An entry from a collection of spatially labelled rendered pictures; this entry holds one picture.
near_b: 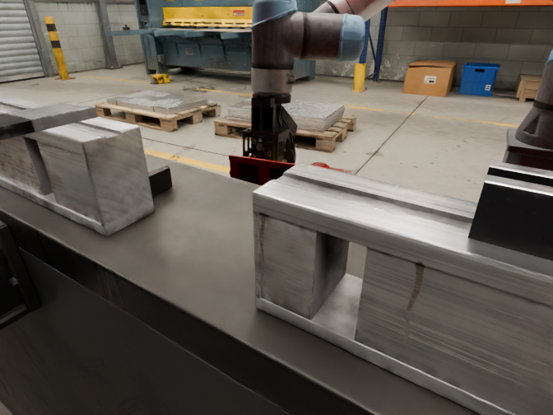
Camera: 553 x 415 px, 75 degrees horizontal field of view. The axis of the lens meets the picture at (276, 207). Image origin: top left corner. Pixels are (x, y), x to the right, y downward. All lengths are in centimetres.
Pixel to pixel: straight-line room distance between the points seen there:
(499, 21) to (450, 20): 67
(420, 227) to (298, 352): 11
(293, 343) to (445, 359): 9
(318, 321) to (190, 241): 16
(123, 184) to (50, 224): 9
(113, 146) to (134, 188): 5
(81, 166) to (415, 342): 30
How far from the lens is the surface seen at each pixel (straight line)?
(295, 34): 66
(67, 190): 41
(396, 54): 696
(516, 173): 20
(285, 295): 25
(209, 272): 31
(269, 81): 66
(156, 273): 32
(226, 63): 669
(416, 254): 19
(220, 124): 362
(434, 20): 684
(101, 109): 468
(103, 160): 36
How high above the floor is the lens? 107
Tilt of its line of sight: 28 degrees down
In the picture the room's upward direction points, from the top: straight up
